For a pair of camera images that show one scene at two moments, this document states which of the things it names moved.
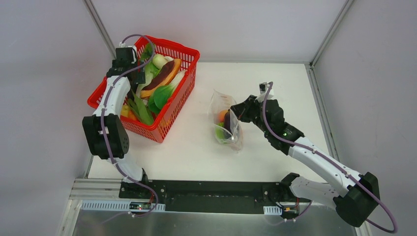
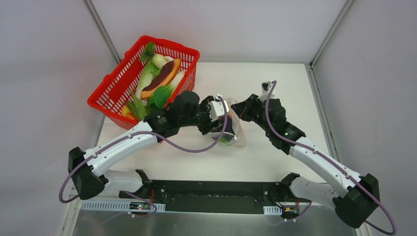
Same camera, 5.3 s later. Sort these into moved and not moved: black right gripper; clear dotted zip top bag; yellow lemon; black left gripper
Moved: black left gripper
Not moved: yellow lemon; clear dotted zip top bag; black right gripper
